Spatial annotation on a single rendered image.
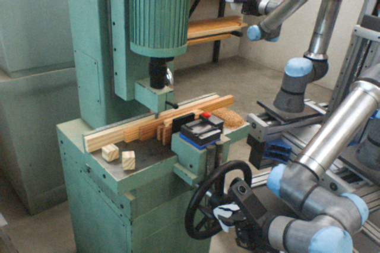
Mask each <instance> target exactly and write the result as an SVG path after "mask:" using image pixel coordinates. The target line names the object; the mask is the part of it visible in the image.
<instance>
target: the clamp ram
mask: <svg viewBox="0 0 380 253"><path fill-rule="evenodd" d="M194 118H195V113H193V112H191V113H187V114H186V115H183V116H179V117H177V118H174V119H173V124H172V134H171V142H172V135H173V134H175V133H177V132H180V131H181V126H182V125H185V124H188V123H191V122H192V121H194Z"/></svg>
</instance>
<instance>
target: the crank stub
mask: <svg viewBox="0 0 380 253"><path fill-rule="evenodd" d="M198 209H199V210H200V211H201V212H202V214H203V215H204V216H205V217H207V218H208V219H209V220H214V219H215V218H216V216H215V215H214V212H213V210H210V209H209V208H208V207H206V206H204V205H202V204H200V205H199V206H198Z"/></svg>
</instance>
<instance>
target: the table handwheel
mask: <svg viewBox="0 0 380 253"><path fill-rule="evenodd" d="M234 169H240V170H241V171H242V172H243V180H244V181H245V182H246V183H247V184H248V186H249V187H250V188H251V183H252V172H251V168H250V167H249V165H248V164H247V163H246V162H244V161H241V160H231V161H229V162H227V163H225V164H223V165H221V166H219V167H217V168H216V169H214V171H213V172H212V173H210V174H209V175H208V176H207V177H206V178H205V180H204V181H201V182H199V183H197V184H195V185H193V186H192V187H194V188H195V189H196V191H195V192H194V194H193V196H192V198H191V200H190V202H189V205H188V207H187V209H186V213H185V221H184V224H185V230H186V233H187V234H188V235H189V236H190V237H191V238H192V239H195V240H205V239H208V238H210V237H212V236H214V235H216V234H218V233H219V232H221V231H222V230H223V228H222V226H221V223H220V222H218V223H217V224H215V225H214V226H213V227H210V228H208V229H207V230H203V231H200V230H201V228H202V227H203V225H204V224H206V222H207V221H208V218H207V217H205V216H204V217H203V218H202V219H201V221H200V222H199V223H198V224H197V226H195V227H194V217H195V213H196V212H197V209H198V206H199V204H200V202H201V200H202V198H203V197H204V196H205V197H207V198H208V199H209V205H210V206H211V208H210V210H213V212H214V209H215V208H217V207H218V206H223V205H231V202H234V201H233V199H232V198H231V197H230V196H229V195H227V194H226V193H225V192H224V180H225V174H226V173H229V172H230V171H232V170H234ZM217 180H219V186H218V190H217V191H216V190H215V189H213V188H211V186H213V184H214V183H215V182H216V181H217Z"/></svg>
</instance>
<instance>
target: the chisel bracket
mask: <svg viewBox="0 0 380 253"><path fill-rule="evenodd" d="M174 93H175V91H174V90H173V89H172V88H169V87H168V86H165V87H164V88H152V87H150V77H149V78H144V79H141V80H135V100H137V101H139V102H141V103H142V104H144V105H145V106H146V107H148V108H150V109H151V110H153V111H154V112H156V113H160V112H164V111H167V110H170V109H173V107H172V106H170V105H168V104H166V103H165V101H168V102H170V103H174Z"/></svg>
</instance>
